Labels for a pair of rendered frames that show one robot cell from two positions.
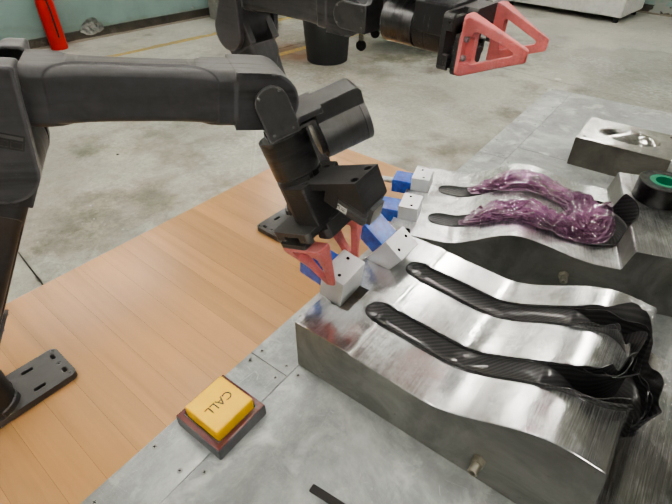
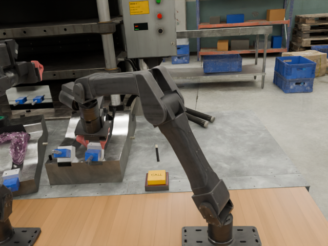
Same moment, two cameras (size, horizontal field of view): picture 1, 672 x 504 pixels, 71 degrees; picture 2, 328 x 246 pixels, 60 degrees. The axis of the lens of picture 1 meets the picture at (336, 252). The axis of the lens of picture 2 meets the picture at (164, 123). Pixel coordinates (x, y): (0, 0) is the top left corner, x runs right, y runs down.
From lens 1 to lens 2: 1.15 m
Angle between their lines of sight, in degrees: 99
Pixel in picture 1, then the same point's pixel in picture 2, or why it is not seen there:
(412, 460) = (135, 153)
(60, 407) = (196, 221)
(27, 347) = not seen: outside the picture
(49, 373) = (191, 233)
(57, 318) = not seen: outside the picture
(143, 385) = (166, 209)
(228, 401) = (154, 173)
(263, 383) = (136, 184)
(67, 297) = not seen: outside the picture
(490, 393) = (118, 126)
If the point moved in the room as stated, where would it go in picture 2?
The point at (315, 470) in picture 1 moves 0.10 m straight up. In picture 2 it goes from (153, 163) to (151, 140)
